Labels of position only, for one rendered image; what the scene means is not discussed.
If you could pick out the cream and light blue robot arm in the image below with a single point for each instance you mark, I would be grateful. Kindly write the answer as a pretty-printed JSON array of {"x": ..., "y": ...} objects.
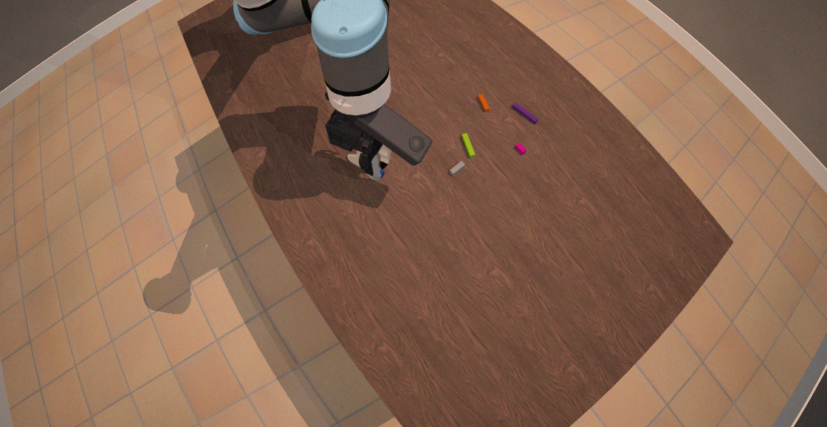
[{"x": 351, "y": 37}]

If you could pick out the orange rod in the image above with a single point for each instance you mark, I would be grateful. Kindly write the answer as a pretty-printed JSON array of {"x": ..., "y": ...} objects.
[{"x": 483, "y": 103}]

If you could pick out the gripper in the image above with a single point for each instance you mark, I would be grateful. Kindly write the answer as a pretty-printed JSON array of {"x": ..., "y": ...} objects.
[{"x": 342, "y": 128}]

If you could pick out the purple rod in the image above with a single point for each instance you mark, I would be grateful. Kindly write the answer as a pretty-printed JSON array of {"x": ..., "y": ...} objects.
[{"x": 525, "y": 113}]

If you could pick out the lime green rod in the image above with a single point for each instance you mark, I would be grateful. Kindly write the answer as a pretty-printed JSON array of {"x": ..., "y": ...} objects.
[{"x": 468, "y": 145}]

